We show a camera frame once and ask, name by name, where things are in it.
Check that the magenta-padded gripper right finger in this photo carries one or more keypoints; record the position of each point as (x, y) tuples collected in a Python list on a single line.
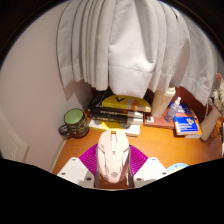
[(151, 170)]

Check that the round cartoon mouse pad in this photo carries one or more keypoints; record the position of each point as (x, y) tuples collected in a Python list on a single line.
[(178, 167)]

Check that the yellow and black book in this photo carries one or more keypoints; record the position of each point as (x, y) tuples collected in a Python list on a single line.
[(125, 102)]

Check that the red-brown book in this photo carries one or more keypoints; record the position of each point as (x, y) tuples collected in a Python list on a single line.
[(156, 121)]

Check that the thick black book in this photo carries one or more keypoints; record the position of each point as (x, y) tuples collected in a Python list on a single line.
[(116, 118)]

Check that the beige lidded tumbler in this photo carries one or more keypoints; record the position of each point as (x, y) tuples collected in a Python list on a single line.
[(160, 103)]

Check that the white ceramic pitcher vase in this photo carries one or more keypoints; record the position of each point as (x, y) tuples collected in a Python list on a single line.
[(210, 125)]

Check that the thin black book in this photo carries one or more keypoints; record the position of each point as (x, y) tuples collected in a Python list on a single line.
[(116, 112)]

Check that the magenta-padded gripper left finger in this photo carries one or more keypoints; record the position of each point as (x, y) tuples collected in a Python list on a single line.
[(75, 170)]

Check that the blue book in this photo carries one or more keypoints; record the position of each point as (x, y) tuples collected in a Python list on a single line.
[(186, 125)]

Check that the white flower bouquet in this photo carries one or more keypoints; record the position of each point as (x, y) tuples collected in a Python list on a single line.
[(220, 96)]

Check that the white curtain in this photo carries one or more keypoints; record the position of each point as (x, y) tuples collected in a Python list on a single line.
[(133, 43)]

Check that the pink computer mouse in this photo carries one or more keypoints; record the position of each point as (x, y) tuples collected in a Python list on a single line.
[(112, 153)]

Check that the white and yellow book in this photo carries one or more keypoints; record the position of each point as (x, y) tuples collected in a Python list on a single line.
[(133, 129)]

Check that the clear spray bottle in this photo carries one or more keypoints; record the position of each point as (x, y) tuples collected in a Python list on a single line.
[(171, 111)]

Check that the dark mug with green inside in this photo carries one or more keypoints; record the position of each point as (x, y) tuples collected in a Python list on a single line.
[(77, 126)]

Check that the white wall panel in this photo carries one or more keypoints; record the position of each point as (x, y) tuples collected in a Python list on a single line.
[(11, 143)]

